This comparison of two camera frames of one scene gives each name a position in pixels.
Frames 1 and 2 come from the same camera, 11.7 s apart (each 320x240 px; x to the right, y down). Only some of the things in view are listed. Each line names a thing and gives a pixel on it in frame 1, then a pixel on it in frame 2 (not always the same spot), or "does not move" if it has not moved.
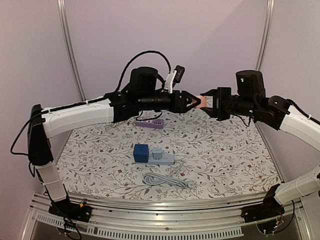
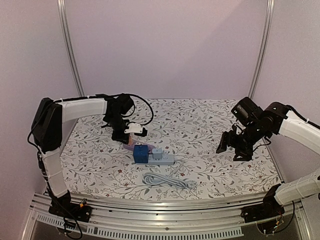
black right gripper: [223, 103] → [235, 142]
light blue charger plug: [157, 153] does not move
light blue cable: [151, 178] does not move
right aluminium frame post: [270, 9] does not move
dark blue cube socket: [141, 153] does not move
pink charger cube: [203, 102] → [130, 142]
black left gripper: [182, 108] → [120, 139]
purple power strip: [157, 123] → [130, 148]
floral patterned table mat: [166, 155] does not move
